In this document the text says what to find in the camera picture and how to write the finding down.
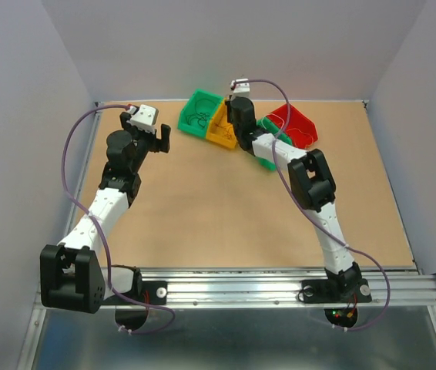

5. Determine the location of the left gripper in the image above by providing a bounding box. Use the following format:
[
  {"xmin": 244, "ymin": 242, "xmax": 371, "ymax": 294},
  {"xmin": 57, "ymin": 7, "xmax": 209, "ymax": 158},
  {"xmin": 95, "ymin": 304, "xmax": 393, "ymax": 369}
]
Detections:
[{"xmin": 119, "ymin": 113, "xmax": 169, "ymax": 173}]

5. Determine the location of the red wire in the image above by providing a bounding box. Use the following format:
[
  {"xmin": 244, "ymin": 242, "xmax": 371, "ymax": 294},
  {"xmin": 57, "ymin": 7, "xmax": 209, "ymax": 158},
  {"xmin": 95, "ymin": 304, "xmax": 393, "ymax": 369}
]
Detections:
[{"xmin": 216, "ymin": 121, "xmax": 236, "ymax": 142}]

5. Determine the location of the brown wire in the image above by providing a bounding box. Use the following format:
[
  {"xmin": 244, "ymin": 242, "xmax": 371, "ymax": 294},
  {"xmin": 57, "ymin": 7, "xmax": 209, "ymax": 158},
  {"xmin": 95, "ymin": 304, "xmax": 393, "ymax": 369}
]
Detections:
[{"xmin": 185, "ymin": 98, "xmax": 213, "ymax": 130}]

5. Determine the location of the yellow wire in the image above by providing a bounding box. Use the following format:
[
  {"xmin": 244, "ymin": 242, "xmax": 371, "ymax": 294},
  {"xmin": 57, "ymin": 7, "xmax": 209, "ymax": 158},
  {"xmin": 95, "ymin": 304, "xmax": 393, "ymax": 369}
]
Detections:
[{"xmin": 287, "ymin": 126, "xmax": 317, "ymax": 150}]

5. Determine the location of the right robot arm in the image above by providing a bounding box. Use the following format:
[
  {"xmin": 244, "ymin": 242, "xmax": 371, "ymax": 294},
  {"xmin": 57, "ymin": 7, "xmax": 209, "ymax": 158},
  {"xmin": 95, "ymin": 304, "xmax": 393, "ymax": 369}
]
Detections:
[{"xmin": 225, "ymin": 97, "xmax": 370, "ymax": 303}]

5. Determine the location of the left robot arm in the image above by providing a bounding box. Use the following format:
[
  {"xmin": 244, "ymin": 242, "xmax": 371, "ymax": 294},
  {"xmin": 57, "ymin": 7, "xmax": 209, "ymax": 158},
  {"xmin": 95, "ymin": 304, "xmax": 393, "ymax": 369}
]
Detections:
[{"xmin": 40, "ymin": 104, "xmax": 171, "ymax": 313}]

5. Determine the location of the yellow bin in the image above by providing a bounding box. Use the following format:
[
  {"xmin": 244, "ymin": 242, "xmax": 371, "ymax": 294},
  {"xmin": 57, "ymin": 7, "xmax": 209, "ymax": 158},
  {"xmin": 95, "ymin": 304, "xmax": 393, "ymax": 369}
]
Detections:
[{"xmin": 205, "ymin": 100, "xmax": 237, "ymax": 150}]

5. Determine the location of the near green bin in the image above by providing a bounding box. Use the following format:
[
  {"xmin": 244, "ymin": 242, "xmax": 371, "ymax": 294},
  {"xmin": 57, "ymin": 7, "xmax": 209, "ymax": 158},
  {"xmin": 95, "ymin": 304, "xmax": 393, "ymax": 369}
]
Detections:
[{"xmin": 257, "ymin": 113, "xmax": 293, "ymax": 171}]

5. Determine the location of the green bin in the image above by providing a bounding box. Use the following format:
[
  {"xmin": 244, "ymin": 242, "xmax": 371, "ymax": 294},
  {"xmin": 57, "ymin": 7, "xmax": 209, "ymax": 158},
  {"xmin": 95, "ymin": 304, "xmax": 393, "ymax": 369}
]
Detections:
[
  {"xmin": 177, "ymin": 89, "xmax": 223, "ymax": 139},
  {"xmin": 257, "ymin": 113, "xmax": 293, "ymax": 171}
]

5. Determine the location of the far green bin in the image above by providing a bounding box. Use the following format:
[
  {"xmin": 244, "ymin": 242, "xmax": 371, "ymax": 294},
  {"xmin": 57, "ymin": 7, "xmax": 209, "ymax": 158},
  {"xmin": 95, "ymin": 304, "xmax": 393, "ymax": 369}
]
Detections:
[{"xmin": 177, "ymin": 89, "xmax": 223, "ymax": 139}]

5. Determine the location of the red bin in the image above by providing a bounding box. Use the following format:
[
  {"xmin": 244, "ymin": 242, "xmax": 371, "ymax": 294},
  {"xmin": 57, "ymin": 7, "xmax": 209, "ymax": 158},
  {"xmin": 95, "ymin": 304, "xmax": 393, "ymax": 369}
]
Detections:
[{"xmin": 270, "ymin": 104, "xmax": 318, "ymax": 150}]

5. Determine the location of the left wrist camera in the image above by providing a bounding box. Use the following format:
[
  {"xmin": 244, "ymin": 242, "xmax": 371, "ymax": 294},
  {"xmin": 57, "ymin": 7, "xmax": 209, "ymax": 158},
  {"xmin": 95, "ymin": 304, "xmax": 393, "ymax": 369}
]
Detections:
[{"xmin": 129, "ymin": 104, "xmax": 159, "ymax": 134}]

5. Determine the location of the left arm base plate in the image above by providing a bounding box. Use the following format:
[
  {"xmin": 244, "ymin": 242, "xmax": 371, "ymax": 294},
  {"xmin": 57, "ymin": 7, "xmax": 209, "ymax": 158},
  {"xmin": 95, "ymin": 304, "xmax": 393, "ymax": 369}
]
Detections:
[{"xmin": 101, "ymin": 280, "xmax": 168, "ymax": 306}]

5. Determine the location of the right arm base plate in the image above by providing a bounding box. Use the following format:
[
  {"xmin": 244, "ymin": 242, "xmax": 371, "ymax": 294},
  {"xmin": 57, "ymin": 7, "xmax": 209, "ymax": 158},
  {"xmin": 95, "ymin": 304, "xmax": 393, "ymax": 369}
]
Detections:
[{"xmin": 297, "ymin": 279, "xmax": 372, "ymax": 304}]

